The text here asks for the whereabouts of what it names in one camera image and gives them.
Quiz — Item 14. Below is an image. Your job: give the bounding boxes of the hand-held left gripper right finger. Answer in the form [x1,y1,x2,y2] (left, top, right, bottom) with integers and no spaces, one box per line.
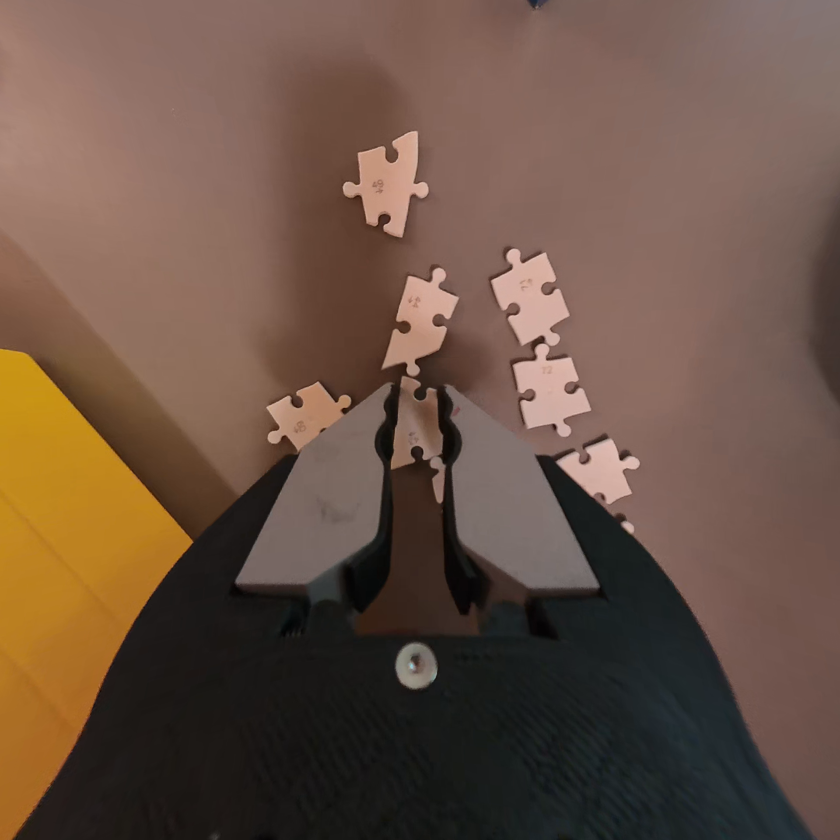
[436,384,601,618]

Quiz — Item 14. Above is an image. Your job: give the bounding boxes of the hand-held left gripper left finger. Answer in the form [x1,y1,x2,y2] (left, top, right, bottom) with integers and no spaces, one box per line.
[235,382,401,614]

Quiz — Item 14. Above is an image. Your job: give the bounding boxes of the curved white puzzle piece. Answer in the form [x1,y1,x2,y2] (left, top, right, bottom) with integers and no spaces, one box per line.
[392,375,439,470]

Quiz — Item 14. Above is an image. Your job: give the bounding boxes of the puzzle pieces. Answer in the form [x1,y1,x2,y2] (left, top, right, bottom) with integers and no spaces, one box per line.
[266,130,641,536]

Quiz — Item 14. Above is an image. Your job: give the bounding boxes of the yellow plastic bin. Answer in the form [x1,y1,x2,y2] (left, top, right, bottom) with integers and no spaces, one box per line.
[0,348,193,840]

